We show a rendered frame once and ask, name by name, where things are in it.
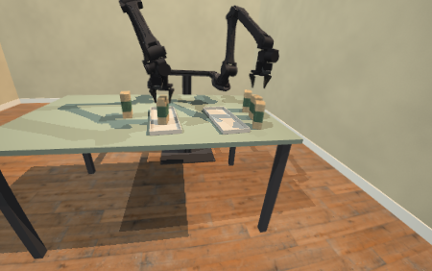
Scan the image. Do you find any white shallow tray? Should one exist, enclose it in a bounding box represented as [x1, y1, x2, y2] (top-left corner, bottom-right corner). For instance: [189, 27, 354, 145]
[150, 106, 182, 136]

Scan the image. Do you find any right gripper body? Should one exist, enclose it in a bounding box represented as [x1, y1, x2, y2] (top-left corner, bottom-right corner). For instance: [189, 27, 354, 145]
[150, 84, 174, 91]

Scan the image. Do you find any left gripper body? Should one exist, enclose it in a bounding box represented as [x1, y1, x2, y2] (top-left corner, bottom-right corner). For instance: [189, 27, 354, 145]
[250, 70, 272, 77]

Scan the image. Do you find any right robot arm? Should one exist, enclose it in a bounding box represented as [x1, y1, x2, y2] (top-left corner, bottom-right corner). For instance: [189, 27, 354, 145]
[118, 0, 171, 90]

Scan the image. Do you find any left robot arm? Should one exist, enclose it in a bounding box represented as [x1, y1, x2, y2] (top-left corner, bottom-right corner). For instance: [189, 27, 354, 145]
[214, 5, 279, 87]

